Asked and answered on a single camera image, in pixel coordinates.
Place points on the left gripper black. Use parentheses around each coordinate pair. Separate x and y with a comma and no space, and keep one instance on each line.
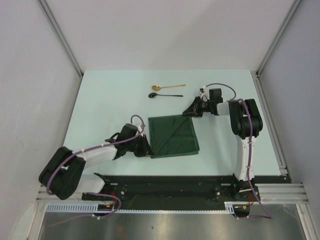
(146,149)

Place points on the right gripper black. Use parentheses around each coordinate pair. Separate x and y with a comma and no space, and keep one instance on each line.
(194,110)

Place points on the dark green cloth napkin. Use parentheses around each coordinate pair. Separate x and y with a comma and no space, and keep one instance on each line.
(172,136)

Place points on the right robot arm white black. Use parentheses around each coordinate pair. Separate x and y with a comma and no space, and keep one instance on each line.
(246,124)

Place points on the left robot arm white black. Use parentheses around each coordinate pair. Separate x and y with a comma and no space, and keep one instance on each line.
(63,175)

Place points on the black spoon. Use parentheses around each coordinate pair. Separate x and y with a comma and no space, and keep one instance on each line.
(154,94)

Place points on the gold spoon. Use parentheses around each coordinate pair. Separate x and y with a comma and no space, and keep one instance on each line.
(158,88)

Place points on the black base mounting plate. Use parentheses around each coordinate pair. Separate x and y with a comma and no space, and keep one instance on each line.
(170,193)

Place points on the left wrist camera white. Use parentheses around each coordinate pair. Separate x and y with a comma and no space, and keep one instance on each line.
(140,129)

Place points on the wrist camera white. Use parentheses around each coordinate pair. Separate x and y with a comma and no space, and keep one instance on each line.
(202,93)
(140,129)

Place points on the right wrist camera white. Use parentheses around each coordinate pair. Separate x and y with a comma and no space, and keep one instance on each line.
(202,93)

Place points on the right aluminium frame post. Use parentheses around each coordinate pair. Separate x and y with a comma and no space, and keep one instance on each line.
(279,35)

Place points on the aluminium frame post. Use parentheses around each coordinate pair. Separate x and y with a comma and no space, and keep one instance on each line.
(279,35)
(55,26)

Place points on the left white cable duct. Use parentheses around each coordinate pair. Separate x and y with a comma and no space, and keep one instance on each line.
(79,208)

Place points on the white cable duct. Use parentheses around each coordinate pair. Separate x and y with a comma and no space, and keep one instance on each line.
(79,208)
(239,207)

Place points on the right white cable duct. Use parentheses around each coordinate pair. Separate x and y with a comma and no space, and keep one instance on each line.
(239,207)

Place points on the left aluminium frame post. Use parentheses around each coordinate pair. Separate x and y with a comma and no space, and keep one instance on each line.
(55,26)

